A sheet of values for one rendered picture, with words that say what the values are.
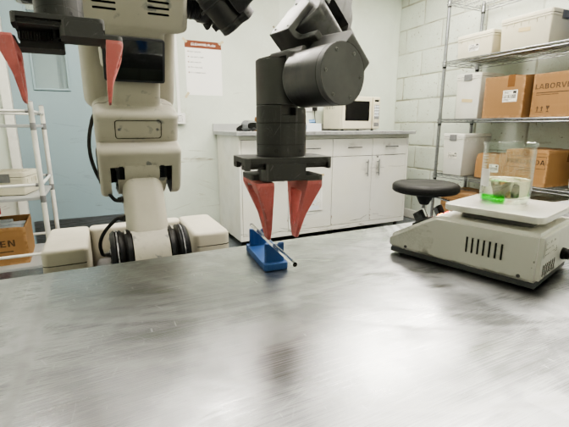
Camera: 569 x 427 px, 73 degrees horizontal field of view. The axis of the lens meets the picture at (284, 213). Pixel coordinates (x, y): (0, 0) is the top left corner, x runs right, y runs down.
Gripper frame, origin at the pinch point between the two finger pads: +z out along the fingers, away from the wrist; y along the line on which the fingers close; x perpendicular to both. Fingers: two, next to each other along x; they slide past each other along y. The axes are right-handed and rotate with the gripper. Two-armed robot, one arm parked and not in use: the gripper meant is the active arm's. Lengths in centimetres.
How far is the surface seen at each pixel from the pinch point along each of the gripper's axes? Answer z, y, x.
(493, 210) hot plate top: -2.4, 24.8, -7.9
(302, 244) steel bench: 6.3, 8.0, 12.9
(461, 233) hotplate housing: 1.1, 23.0, -5.2
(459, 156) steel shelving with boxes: 9, 209, 192
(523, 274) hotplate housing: 4.4, 25.8, -12.2
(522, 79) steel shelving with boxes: -43, 217, 153
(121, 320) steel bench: 6.4, -18.4, -4.6
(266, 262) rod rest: 5.3, -0.8, 3.9
